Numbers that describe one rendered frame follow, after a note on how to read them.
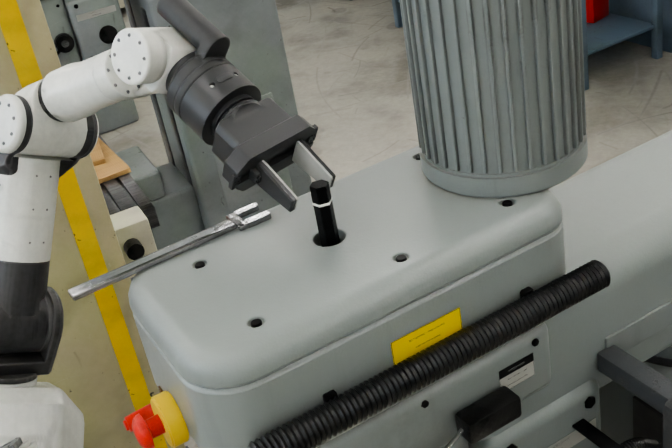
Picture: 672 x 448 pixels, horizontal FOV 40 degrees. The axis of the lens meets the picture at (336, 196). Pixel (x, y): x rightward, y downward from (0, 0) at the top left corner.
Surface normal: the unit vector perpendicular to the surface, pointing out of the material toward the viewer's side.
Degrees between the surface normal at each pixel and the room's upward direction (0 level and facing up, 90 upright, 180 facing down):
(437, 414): 90
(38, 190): 88
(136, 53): 71
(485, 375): 90
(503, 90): 90
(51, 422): 58
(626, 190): 0
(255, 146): 30
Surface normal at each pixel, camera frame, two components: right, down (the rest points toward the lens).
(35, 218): 0.78, 0.14
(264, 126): 0.21, -0.63
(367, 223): -0.16, -0.87
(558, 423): 0.50, 0.34
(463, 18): -0.38, 0.50
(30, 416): 0.44, -0.22
